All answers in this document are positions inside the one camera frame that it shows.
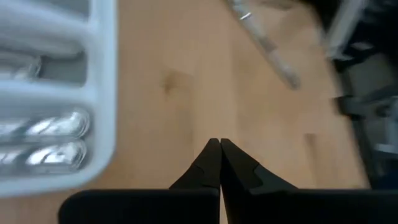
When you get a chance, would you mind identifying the silver table knife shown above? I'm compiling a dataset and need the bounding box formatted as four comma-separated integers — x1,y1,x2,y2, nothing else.
222,0,303,91
0,139,88,175

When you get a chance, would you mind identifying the white plastic cutlery tray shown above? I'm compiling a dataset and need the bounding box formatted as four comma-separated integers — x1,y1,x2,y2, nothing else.
0,0,118,198

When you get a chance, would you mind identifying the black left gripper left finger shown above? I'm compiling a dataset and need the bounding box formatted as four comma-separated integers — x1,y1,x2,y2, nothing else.
57,138,222,224

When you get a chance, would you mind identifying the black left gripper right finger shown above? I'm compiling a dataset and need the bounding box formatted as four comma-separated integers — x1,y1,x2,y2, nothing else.
220,138,398,224

